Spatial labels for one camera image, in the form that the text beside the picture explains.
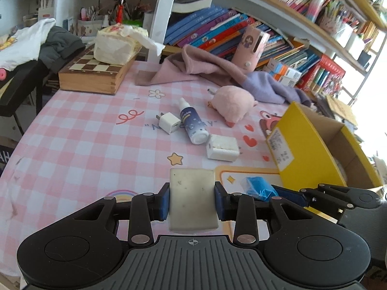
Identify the white t-shirt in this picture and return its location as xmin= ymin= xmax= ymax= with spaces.
xmin=0 ymin=18 xmax=56 ymax=71

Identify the wooden chess box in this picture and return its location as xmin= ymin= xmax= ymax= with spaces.
xmin=58 ymin=46 xmax=137 ymax=95

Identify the yellow cardboard box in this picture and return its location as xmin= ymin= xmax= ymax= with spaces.
xmin=266 ymin=102 xmax=382 ymax=190

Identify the blue plastic wrapper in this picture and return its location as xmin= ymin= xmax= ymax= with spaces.
xmin=240 ymin=177 xmax=278 ymax=202

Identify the white charger plug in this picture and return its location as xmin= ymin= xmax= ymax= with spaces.
xmin=156 ymin=113 xmax=181 ymax=134

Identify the dark grey garment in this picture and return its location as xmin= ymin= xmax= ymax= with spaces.
xmin=39 ymin=26 xmax=85 ymax=73

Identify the pink plush toy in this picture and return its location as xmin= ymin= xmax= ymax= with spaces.
xmin=207 ymin=85 xmax=258 ymax=128

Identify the white foam block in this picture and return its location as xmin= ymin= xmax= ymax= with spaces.
xmin=206 ymin=134 xmax=240 ymax=162

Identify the pen holder cup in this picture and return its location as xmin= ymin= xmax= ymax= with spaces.
xmin=77 ymin=20 xmax=103 ymax=37

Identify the beige sponge block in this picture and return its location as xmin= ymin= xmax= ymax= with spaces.
xmin=168 ymin=168 xmax=218 ymax=234

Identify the orange white carton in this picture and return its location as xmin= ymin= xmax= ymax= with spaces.
xmin=264 ymin=58 xmax=301 ymax=87

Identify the pink cylindrical case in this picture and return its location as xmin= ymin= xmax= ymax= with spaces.
xmin=231 ymin=25 xmax=270 ymax=73

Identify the black side bench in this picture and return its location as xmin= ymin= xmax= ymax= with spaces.
xmin=1 ymin=60 xmax=50 ymax=136

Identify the cream tissue pack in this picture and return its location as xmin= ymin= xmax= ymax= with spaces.
xmin=94 ymin=24 xmax=165 ymax=65

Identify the white metal bookshelf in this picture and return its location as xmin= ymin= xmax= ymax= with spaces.
xmin=149 ymin=0 xmax=381 ymax=103

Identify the pink purple cloth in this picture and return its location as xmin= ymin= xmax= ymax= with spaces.
xmin=135 ymin=45 xmax=312 ymax=107

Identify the red book set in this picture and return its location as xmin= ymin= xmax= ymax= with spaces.
xmin=296 ymin=54 xmax=346 ymax=96

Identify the pink checkered tablecloth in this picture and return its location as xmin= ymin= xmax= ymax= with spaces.
xmin=1 ymin=62 xmax=286 ymax=276

